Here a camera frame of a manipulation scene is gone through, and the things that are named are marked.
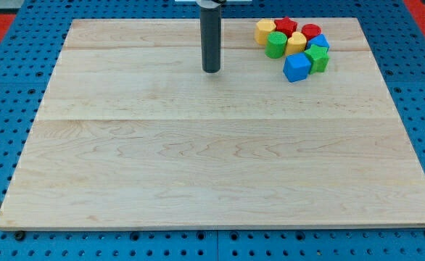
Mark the red cylinder block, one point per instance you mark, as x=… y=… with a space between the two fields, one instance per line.
x=310 y=31

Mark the yellow heart block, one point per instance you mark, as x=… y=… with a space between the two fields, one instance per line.
x=295 y=44

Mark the blue block behind star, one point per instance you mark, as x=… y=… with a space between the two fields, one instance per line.
x=319 y=40

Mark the light wooden board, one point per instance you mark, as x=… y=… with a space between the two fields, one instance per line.
x=132 y=135

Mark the red star block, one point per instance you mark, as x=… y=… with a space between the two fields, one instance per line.
x=286 y=26

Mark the yellow hexagon block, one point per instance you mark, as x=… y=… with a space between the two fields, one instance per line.
x=263 y=28

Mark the green star block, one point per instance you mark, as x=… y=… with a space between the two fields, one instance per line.
x=318 y=57

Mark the blue cube block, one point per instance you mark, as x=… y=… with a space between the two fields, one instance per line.
x=296 y=67

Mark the green cylinder block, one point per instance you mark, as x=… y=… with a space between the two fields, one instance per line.
x=276 y=44

